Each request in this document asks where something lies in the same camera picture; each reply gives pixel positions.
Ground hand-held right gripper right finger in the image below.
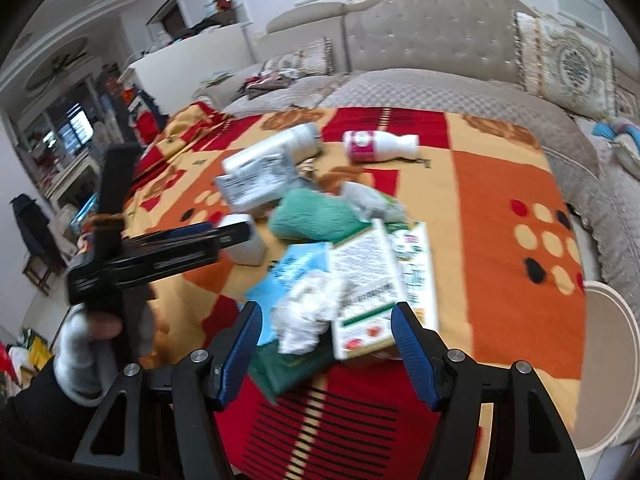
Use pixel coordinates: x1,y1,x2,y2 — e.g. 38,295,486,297
390,301,586,480

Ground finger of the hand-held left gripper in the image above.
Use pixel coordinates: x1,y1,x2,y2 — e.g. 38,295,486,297
131,222,221,250
122,223,252,291

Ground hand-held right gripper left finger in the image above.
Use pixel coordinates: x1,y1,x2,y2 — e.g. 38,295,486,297
72,301,264,480

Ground small white jar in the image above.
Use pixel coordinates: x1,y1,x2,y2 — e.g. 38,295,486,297
215,214,266,266

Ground white printed plastic package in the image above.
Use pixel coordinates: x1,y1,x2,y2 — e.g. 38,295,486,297
215,157,306,213

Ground white tissue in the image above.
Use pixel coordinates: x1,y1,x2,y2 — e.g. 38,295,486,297
272,272,351,353

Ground blue packet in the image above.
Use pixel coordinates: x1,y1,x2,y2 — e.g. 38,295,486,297
245,242,333,346

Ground white green carton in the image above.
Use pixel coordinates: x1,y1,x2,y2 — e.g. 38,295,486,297
330,220,441,361

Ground white round trash bin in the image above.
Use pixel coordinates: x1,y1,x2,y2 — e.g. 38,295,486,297
575,280,636,458

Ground person's left forearm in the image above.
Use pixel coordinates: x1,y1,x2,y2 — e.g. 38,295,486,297
0,355,126,480

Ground person's left hand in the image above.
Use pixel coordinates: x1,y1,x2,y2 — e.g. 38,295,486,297
52,280,157,408

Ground white display cabinet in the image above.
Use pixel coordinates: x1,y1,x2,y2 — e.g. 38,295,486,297
15,105,103,211

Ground black jacket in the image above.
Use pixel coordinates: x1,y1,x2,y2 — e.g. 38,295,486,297
10,194,66,271

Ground green cloth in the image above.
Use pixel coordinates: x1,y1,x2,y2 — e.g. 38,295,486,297
267,187,368,243

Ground wooden chair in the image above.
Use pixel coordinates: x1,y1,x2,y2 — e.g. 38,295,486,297
22,252,66,296

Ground orange red patterned blanket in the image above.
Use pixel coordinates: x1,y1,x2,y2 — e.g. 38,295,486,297
120,102,588,480

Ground white grey bottle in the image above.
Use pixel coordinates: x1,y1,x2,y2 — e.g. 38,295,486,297
222,122,323,173

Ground white partition counter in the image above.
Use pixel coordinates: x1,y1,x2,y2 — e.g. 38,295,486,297
122,25,256,111

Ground pile of clothes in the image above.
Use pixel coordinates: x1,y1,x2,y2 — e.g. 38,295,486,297
245,72,301,96

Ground dark wooden door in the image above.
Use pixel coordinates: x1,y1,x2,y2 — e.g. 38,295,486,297
147,0,188,41

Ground white bottle pink label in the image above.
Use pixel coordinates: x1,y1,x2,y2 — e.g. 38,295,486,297
342,129,421,165

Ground bags on floor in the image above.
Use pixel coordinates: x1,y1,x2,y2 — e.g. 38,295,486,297
0,327,53,386

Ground fringed patterned pillow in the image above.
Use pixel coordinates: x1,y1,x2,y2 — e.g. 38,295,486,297
260,37,335,81

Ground grey quilted sofa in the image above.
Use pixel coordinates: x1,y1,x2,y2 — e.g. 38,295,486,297
195,0,640,301

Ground blue patterned blanket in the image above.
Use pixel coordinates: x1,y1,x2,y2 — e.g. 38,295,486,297
592,117,640,181

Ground ornate floral pillow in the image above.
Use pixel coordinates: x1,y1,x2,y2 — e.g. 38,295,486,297
512,10,618,121

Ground small patterned pillow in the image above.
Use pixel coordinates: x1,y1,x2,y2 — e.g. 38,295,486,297
614,82,640,123

